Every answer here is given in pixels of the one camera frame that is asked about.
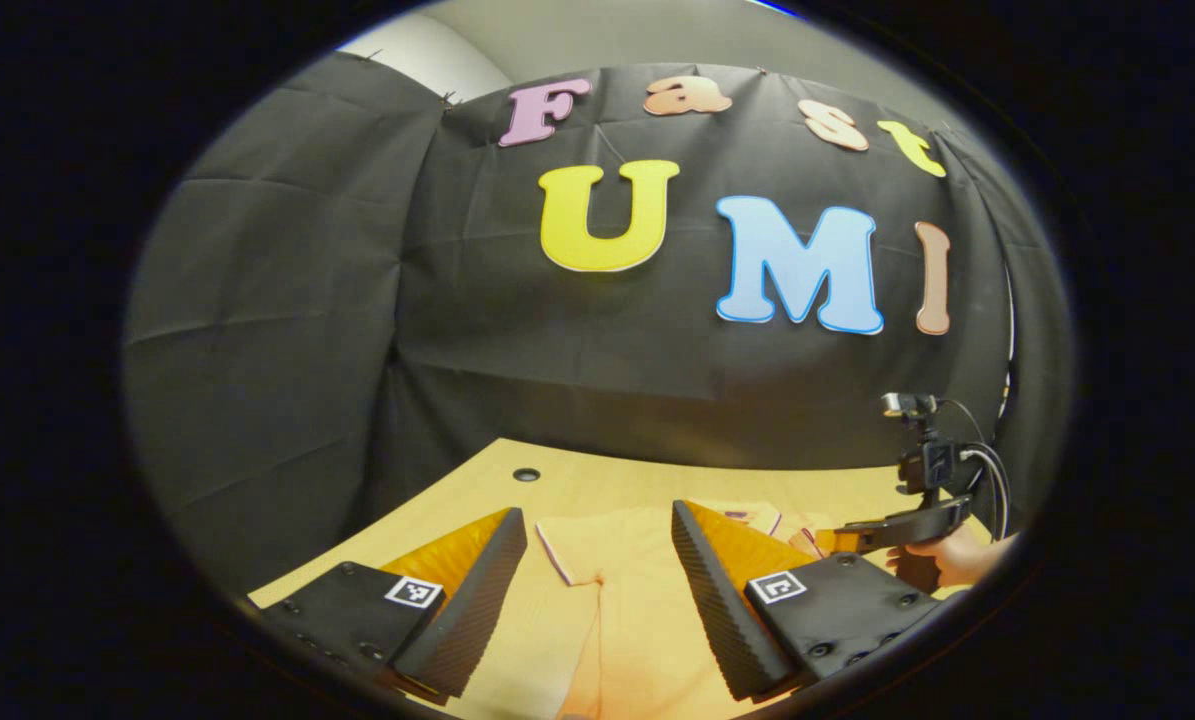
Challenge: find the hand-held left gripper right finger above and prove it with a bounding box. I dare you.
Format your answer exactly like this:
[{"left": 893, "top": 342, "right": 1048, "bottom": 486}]
[{"left": 670, "top": 499, "right": 943, "bottom": 703}]

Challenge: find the orange T-shirt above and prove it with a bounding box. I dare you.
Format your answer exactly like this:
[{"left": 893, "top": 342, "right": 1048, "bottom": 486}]
[{"left": 535, "top": 500, "right": 843, "bottom": 720}]

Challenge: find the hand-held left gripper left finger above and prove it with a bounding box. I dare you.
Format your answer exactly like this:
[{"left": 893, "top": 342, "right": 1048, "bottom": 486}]
[{"left": 257, "top": 506, "right": 529, "bottom": 701}]

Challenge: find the black backdrop cloth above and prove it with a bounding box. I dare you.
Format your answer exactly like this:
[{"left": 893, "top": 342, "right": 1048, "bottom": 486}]
[{"left": 122, "top": 50, "right": 1076, "bottom": 601}]

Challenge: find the black cable bundle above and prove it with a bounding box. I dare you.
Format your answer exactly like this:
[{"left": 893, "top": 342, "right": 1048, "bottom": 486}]
[{"left": 942, "top": 398, "right": 1010, "bottom": 541}]

